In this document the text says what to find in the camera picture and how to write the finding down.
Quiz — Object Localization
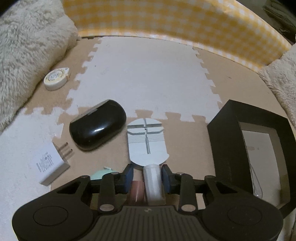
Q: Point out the mint green bottle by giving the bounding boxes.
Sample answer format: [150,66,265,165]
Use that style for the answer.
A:
[90,167,118,181]

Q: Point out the pink tube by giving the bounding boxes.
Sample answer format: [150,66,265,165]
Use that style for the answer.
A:
[128,180,146,205]

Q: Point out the fluffy cream cushion left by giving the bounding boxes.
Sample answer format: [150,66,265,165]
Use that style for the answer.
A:
[0,0,78,132]

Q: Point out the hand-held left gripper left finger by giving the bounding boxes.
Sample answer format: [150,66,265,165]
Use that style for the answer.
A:
[55,164,134,214]

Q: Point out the foam puzzle mat tiles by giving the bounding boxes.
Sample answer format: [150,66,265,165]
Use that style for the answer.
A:
[0,36,289,241]

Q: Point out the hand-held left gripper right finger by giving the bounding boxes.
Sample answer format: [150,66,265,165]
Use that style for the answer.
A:
[161,164,234,213]

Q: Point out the black cardboard box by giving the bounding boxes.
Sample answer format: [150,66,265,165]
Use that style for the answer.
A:
[207,100,296,210]

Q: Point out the fluffy cream cushion right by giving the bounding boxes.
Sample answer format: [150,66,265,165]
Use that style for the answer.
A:
[258,44,296,121]

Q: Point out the white watch band tool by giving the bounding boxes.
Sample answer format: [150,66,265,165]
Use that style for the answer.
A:
[127,118,170,205]

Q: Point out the fluffy cream cushion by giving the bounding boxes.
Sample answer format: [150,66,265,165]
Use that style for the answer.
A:
[258,44,296,121]
[0,0,78,132]

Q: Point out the glossy black oval case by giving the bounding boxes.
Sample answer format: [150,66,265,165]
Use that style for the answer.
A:
[69,99,127,151]

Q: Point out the white charger plug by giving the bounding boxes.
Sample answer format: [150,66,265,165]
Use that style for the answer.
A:
[32,141,74,186]

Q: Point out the dark cloth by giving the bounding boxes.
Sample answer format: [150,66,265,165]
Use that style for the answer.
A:
[264,0,296,43]

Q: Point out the yellow checkered fabric wall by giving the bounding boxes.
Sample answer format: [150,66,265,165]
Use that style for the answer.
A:
[62,0,292,73]

